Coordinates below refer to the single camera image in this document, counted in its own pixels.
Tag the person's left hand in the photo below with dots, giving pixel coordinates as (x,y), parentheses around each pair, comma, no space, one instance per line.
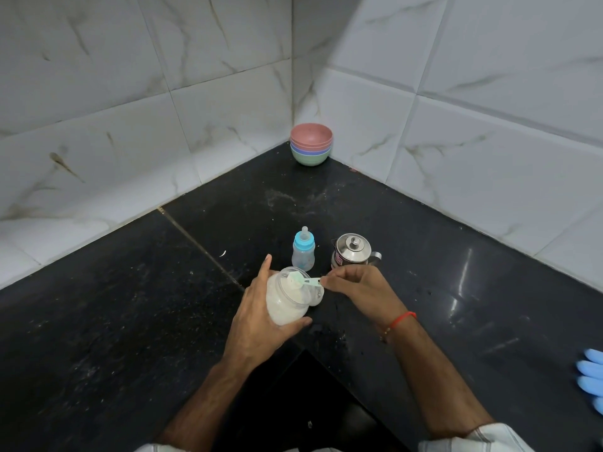
(254,324)

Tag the person's right hand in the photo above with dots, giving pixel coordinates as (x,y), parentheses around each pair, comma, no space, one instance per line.
(365,291)

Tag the jar of white powder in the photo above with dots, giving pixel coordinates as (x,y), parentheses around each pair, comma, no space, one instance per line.
(285,305)

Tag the small steel kettle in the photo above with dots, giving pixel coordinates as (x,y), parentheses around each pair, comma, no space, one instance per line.
(351,254)

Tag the mint green scoop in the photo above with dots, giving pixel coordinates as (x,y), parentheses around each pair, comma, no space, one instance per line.
(297,279)

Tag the clear baby bottle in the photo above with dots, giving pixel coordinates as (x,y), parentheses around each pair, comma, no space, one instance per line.
(303,259)

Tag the person's right forearm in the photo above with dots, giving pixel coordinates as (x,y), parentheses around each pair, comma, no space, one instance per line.
(433,381)

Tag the green bowl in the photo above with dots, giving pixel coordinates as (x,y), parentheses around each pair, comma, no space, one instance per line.
(311,160)

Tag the blue bowl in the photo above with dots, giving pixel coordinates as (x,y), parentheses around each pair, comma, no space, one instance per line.
(311,150)

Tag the pink bowl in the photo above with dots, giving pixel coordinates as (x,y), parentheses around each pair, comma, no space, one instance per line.
(311,134)

